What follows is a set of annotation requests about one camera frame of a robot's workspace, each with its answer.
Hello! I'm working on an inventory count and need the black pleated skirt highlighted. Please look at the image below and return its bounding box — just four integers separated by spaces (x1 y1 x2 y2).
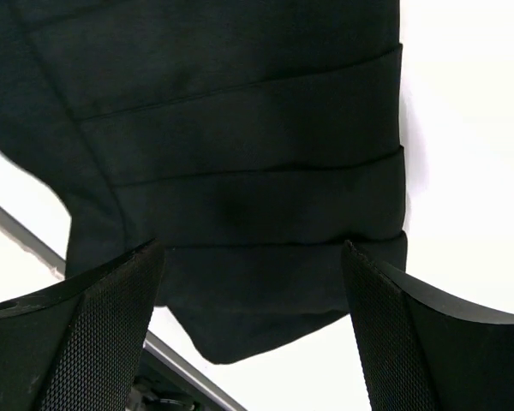
0 1 407 364

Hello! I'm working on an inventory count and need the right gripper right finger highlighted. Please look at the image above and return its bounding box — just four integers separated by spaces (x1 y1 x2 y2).
342 242 514 411

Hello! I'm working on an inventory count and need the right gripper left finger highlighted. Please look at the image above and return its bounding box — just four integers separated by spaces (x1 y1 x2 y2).
0 237 167 411

